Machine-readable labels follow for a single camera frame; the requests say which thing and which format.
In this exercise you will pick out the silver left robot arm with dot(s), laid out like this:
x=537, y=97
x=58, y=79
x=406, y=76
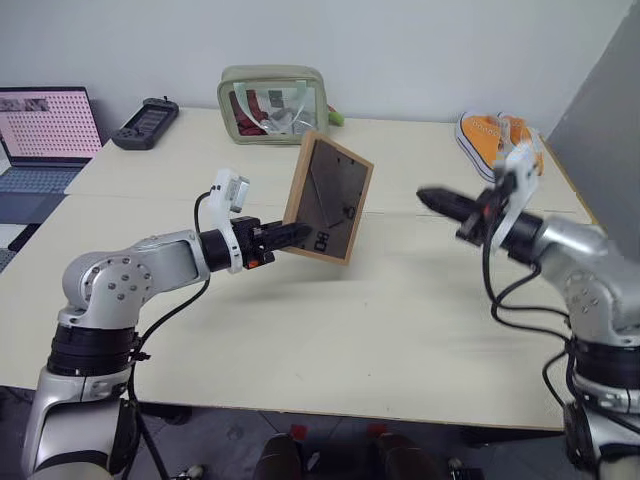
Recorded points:
x=100, y=280

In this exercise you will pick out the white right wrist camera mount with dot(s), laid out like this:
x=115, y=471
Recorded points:
x=525, y=175

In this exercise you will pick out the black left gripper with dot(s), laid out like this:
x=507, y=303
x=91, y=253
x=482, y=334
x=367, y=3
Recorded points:
x=250, y=240

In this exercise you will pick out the green transparent toiletry bag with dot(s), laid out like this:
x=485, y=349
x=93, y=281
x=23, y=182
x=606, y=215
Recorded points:
x=272, y=80

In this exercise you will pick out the grey laptop with pink screen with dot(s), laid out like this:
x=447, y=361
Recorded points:
x=45, y=120

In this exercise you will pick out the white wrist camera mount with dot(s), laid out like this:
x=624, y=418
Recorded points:
x=525, y=175
x=231, y=192

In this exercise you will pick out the red item inside bag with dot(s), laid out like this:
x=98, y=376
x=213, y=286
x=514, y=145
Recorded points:
x=246, y=122

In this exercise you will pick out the orange canvas sneaker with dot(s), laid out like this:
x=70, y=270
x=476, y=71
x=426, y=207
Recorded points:
x=517, y=131
x=477, y=137

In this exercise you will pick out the small green zipper charm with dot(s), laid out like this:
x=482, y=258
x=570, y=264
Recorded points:
x=337, y=117

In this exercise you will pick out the wooden picture frame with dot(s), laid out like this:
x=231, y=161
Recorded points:
x=332, y=185

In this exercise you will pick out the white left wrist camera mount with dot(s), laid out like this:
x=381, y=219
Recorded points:
x=231, y=192

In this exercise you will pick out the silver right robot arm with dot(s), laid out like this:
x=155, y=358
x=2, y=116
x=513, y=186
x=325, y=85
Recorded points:
x=575, y=250

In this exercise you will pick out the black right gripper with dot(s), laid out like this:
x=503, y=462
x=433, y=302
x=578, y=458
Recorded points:
x=480, y=220

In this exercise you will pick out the dark rounded brown shape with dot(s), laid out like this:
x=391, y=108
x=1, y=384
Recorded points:
x=280, y=457
x=405, y=457

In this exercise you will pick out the black handheld game controller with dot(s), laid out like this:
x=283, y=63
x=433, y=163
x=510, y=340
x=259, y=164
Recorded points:
x=145, y=122

